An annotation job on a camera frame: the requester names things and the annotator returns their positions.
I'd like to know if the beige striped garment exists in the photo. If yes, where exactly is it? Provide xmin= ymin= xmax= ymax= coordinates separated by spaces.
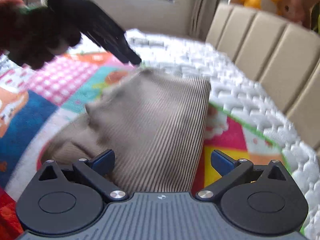
xmin=41 ymin=68 xmax=210 ymax=193

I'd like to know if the dark gloved left hand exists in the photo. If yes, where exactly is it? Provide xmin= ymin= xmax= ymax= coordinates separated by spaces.
xmin=1 ymin=0 xmax=81 ymax=70

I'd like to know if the white quilted mattress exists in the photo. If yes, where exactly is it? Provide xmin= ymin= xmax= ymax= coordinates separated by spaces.
xmin=0 ymin=28 xmax=320 ymax=240

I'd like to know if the colourful cartoon play mat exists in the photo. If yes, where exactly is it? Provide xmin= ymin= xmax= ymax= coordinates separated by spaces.
xmin=0 ymin=51 xmax=308 ymax=240

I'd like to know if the beige padded headboard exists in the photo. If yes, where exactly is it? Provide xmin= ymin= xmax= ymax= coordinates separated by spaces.
xmin=206 ymin=3 xmax=319 ymax=151

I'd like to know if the pink plush toy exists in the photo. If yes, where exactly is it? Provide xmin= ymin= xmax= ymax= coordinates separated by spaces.
xmin=280 ymin=0 xmax=310 ymax=27

